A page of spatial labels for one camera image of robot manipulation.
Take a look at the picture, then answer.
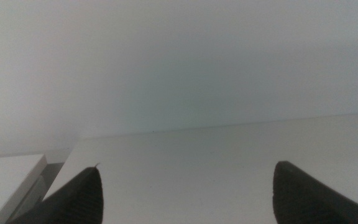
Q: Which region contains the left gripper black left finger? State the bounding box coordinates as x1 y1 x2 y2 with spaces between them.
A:
6 166 104 224

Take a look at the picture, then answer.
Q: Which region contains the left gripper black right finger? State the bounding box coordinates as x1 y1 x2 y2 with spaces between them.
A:
272 160 358 224

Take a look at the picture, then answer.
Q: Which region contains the white side cabinet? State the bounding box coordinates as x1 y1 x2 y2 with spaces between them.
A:
0 153 49 224

